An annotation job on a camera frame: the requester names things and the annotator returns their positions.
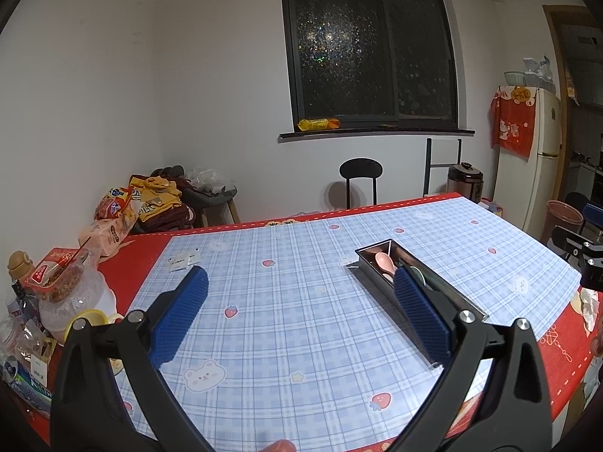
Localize clear plastic bag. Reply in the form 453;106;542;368
185;167;236;194

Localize clear plastic jar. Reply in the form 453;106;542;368
0;315;52;363

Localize yellow cup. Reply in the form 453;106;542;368
63;308;121;335

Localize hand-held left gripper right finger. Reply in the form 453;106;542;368
391;267;553;452

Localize plastic nut container red label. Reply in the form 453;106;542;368
23;246;90;303

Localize pink snack packet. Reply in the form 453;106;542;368
78;219;135;260

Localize metal utensil tray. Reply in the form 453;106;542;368
353;238;491;370

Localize metal can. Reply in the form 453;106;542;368
0;355;29;387

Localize pink spoon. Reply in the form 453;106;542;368
374;252;399;288

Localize black metal chair frame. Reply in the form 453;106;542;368
423;137;463;197

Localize black round chair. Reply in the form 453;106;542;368
564;191;591;227
339;157;384;209

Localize orange snack bag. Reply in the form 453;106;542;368
94;186;139;241

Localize blue plaid tablecloth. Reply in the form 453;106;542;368
113;196;582;452

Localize dark window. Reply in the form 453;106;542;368
279;0;460;130

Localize black windowsill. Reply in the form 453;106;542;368
278;127;474;143

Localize yellow snack packet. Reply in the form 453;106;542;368
298;118;341;133

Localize white refrigerator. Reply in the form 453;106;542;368
490;86;563;234

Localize grey stool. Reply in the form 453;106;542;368
181;183;241;228

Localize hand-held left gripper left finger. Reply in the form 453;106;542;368
49;265;213;452

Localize kitchen counter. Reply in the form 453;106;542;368
568;148;603;199

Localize bottle with brown cap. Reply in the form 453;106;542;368
7;250;41;321

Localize rice cooker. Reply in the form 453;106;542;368
447;162;486;204

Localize wooden door frame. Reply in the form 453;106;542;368
542;5;603;203

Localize clear plastic bags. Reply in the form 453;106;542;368
522;54;556;92

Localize red hanging cloth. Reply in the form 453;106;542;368
490;86;540;158

